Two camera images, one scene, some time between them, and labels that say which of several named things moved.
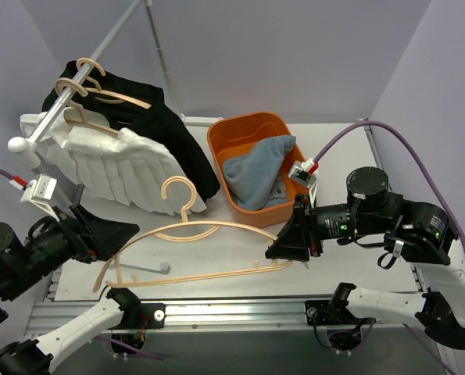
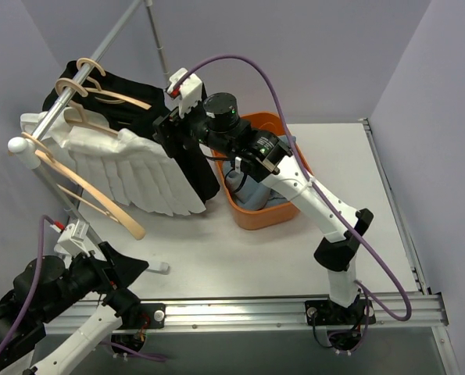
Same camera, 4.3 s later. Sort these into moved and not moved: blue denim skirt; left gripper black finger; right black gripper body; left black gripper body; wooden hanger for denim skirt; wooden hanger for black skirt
Moved: right black gripper body; left gripper black finger; left black gripper body; wooden hanger for denim skirt
Not moved: wooden hanger for black skirt; blue denim skirt
